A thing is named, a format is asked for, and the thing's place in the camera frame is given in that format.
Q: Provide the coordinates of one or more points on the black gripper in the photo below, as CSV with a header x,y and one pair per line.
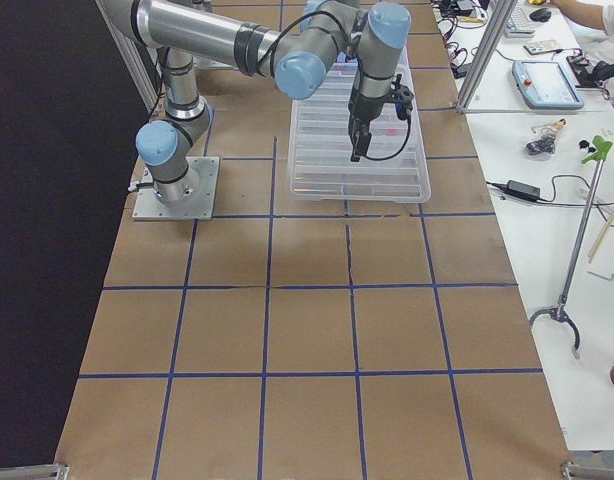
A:
x,y
365,107

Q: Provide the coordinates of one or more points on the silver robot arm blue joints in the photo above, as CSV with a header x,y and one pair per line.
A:
x,y
298,64

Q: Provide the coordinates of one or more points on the person forearm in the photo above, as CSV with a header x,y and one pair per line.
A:
x,y
593,16

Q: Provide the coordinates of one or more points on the black power adapter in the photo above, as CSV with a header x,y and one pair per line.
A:
x,y
523,191

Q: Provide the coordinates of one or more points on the blue teach pendant tablet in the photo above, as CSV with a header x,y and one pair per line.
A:
x,y
545,85

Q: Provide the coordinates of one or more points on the black computer mouse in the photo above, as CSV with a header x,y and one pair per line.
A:
x,y
541,15

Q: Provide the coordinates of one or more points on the wooden chopsticks pair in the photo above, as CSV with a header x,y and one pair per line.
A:
x,y
600,237

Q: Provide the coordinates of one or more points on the silver hex key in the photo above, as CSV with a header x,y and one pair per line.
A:
x,y
601,276

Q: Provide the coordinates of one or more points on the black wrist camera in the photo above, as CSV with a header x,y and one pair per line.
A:
x,y
402,98

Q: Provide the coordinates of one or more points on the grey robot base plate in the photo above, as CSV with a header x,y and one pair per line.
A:
x,y
191,198

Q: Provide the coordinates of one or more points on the aluminium frame post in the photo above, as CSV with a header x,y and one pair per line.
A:
x,y
489,42

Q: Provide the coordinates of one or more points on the green handled reacher grabber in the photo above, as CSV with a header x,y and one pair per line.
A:
x,y
557,312

